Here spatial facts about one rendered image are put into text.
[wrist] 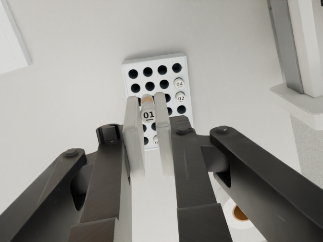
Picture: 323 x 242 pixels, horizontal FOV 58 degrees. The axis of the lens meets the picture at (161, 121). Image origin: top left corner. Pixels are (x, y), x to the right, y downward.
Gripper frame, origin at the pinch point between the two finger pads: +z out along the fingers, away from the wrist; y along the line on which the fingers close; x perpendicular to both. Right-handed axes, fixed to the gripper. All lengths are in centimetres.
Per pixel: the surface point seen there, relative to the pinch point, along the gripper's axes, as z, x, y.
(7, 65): 22.4, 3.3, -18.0
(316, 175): 100, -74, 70
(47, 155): 24.0, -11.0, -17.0
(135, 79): 20.5, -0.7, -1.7
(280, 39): 15.2, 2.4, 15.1
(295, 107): 10.7, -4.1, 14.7
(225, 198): 20.8, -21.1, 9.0
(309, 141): 100, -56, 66
